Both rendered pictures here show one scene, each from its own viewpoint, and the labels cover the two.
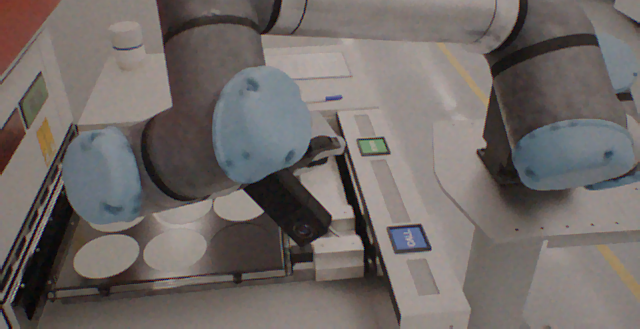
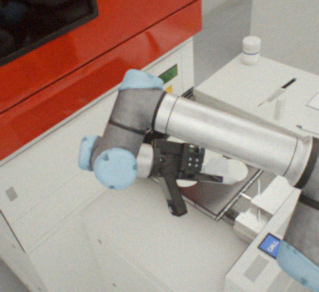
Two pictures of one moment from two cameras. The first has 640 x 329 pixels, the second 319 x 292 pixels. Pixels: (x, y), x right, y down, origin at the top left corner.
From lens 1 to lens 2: 0.52 m
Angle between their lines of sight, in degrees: 43
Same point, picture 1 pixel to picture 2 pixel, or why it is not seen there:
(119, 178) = (81, 158)
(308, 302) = (225, 238)
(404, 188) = not seen: hidden behind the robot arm
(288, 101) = (122, 167)
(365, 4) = (197, 137)
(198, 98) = (99, 149)
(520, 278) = not seen: outside the picture
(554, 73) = (306, 220)
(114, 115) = (213, 91)
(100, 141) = (83, 142)
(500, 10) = (291, 170)
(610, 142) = (308, 276)
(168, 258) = not seen: hidden behind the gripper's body
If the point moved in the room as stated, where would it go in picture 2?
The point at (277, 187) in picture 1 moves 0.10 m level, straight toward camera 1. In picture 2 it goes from (166, 185) to (132, 215)
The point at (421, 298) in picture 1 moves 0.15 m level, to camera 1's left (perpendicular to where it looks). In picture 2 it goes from (242, 276) to (198, 236)
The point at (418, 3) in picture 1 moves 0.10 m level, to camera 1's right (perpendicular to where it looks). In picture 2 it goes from (230, 147) to (278, 178)
